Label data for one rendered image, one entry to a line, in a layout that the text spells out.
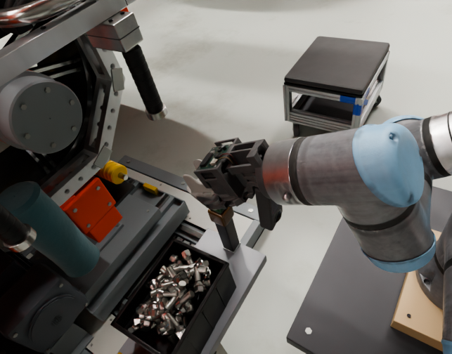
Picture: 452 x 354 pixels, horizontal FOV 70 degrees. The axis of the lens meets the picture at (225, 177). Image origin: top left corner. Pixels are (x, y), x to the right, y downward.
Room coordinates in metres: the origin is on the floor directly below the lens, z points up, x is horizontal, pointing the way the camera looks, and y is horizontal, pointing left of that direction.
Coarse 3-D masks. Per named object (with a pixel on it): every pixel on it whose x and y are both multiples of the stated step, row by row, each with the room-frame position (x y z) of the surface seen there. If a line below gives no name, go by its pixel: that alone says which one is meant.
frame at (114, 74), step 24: (96, 48) 0.78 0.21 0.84; (96, 72) 0.81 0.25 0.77; (120, 72) 0.79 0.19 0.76; (96, 96) 0.78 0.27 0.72; (120, 96) 0.78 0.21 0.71; (96, 120) 0.75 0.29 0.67; (96, 144) 0.70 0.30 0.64; (72, 168) 0.66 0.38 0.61; (96, 168) 0.66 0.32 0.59; (48, 192) 0.60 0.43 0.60; (72, 192) 0.60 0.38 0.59
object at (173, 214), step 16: (128, 176) 1.06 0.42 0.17; (144, 192) 0.96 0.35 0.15; (160, 192) 0.92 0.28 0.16; (160, 208) 0.83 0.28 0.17; (176, 208) 0.83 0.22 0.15; (160, 224) 0.77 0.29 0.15; (176, 224) 0.78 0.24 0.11; (144, 240) 0.72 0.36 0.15; (160, 240) 0.71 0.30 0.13; (128, 256) 0.66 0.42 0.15; (144, 256) 0.65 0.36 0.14; (128, 272) 0.59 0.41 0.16; (112, 288) 0.55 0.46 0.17; (128, 288) 0.57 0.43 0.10; (96, 304) 0.52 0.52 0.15; (112, 304) 0.52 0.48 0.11
